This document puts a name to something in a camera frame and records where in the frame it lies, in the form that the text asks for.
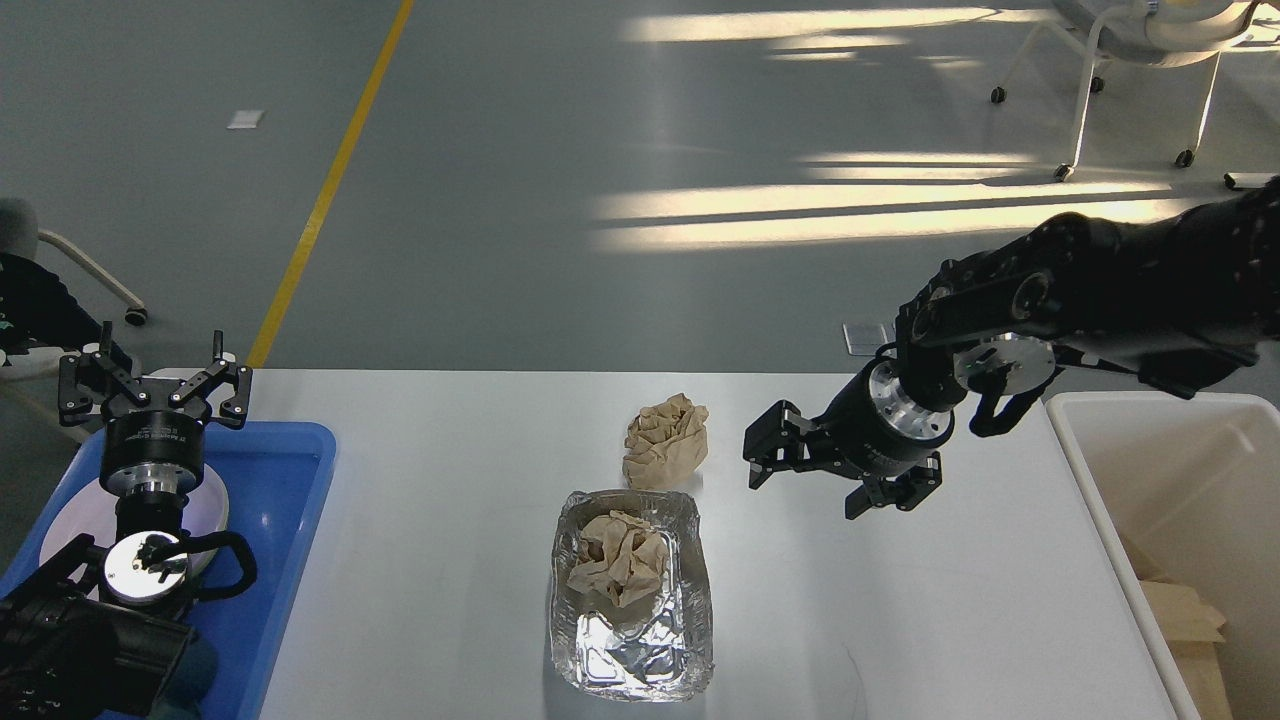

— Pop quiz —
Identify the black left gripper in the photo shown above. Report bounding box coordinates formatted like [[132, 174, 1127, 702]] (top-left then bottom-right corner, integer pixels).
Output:
[[58, 322, 253, 498]]

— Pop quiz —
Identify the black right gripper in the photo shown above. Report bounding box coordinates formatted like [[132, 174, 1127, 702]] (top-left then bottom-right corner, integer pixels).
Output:
[[742, 360, 955, 520]]

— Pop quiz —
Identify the pink plastic plate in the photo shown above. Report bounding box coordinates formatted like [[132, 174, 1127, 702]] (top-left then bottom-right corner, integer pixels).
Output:
[[38, 473, 230, 606]]

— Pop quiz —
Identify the brown paper ball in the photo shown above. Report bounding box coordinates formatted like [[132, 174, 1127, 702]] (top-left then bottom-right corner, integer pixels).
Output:
[[622, 393, 709, 491]]

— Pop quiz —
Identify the aluminium foil tray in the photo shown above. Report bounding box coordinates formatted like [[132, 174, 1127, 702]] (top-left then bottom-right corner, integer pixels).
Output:
[[547, 489, 714, 703]]

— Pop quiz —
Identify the dark teal mug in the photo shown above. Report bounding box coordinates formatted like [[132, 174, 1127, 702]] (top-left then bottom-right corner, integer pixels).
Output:
[[146, 633, 218, 719]]

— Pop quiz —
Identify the brown paper bag front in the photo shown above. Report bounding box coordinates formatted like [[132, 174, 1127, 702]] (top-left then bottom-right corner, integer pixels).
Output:
[[1119, 533, 1233, 719]]

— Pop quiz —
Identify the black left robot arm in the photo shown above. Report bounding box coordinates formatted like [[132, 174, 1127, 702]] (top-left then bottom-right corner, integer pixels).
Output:
[[3, 322, 259, 719]]

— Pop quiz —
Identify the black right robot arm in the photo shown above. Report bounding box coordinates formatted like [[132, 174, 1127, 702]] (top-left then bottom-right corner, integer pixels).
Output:
[[742, 178, 1279, 520]]

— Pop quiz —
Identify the floor socket plate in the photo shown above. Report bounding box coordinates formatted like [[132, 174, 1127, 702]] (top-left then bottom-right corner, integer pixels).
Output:
[[842, 323, 893, 357]]

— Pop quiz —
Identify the seated person at left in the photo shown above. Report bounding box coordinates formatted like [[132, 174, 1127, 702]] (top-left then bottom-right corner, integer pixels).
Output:
[[1, 252, 102, 355]]

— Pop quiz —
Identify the blue plastic tray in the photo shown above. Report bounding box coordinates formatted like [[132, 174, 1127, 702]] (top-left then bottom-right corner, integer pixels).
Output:
[[3, 421, 337, 719]]

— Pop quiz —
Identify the crumpled brown paper in tray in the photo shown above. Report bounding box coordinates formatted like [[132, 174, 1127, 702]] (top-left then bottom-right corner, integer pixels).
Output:
[[566, 511, 669, 609]]

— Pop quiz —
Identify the white floor marker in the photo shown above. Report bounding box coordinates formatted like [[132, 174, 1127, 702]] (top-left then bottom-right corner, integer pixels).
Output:
[[227, 109, 265, 131]]

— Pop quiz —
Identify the white plastic bin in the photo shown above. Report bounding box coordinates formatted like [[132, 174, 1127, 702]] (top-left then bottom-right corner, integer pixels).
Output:
[[1047, 392, 1279, 719]]

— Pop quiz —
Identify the white bar on floor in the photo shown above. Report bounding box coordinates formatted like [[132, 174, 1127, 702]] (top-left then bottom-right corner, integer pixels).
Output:
[[1222, 170, 1279, 192]]

